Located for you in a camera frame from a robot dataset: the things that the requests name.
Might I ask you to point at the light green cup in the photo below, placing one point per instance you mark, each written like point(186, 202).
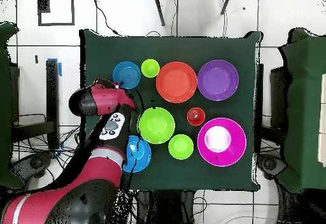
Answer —
point(150, 68)

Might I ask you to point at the small blue bowl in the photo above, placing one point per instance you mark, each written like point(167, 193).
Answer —
point(127, 72)

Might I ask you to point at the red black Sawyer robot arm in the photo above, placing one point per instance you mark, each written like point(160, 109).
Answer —
point(99, 173)

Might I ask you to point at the white box stack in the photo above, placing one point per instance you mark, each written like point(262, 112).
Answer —
point(323, 119)

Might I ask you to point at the medium green bowl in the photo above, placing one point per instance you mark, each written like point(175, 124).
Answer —
point(156, 125)

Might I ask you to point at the orange cup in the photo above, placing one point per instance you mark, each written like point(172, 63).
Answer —
point(196, 116)

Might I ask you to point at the wide orange bowl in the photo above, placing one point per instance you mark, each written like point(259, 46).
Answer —
point(176, 82)

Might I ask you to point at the small green bowl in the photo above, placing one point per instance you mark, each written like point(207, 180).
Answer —
point(180, 147)

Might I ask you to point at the large blue bowl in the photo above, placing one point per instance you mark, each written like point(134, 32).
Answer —
point(141, 157)

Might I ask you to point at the wide purple bowl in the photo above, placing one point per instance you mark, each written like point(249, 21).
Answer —
point(218, 80)

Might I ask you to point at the large pink bowl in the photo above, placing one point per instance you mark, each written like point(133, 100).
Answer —
point(229, 155)

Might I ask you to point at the dark green tablecloth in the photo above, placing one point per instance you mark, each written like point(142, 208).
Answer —
point(216, 45)

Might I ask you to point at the green cloth side table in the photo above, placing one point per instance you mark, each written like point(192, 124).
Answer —
point(5, 107)
point(305, 107)

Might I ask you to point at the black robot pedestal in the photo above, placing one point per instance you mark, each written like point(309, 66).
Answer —
point(163, 208)

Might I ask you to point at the black camera tripod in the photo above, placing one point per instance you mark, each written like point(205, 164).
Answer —
point(159, 10)

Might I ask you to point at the black post with blue tape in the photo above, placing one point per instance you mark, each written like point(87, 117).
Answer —
point(52, 101)

